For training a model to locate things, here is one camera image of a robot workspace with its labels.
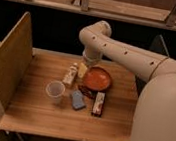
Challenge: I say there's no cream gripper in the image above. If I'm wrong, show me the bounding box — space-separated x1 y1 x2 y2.
78 51 101 78

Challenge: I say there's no white labelled bottle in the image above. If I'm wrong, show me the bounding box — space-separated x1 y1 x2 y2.
62 63 78 86

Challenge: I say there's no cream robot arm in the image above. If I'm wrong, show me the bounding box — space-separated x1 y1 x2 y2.
79 21 176 141

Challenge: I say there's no orange bowl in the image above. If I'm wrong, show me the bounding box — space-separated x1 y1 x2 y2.
82 66 112 92

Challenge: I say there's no dark chip bag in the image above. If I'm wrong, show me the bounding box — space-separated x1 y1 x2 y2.
78 85 96 99

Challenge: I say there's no red white snack bar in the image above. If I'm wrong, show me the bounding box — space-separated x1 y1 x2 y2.
91 92 105 117

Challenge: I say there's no clear plastic cup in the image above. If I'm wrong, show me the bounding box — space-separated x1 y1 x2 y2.
46 81 65 104

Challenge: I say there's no blue sponge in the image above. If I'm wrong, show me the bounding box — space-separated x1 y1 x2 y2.
71 90 86 110

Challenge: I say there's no left wooden side panel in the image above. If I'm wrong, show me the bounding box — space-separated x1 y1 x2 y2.
0 12 33 112

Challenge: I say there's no dark right side panel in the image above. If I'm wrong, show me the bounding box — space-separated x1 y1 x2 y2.
135 34 169 95

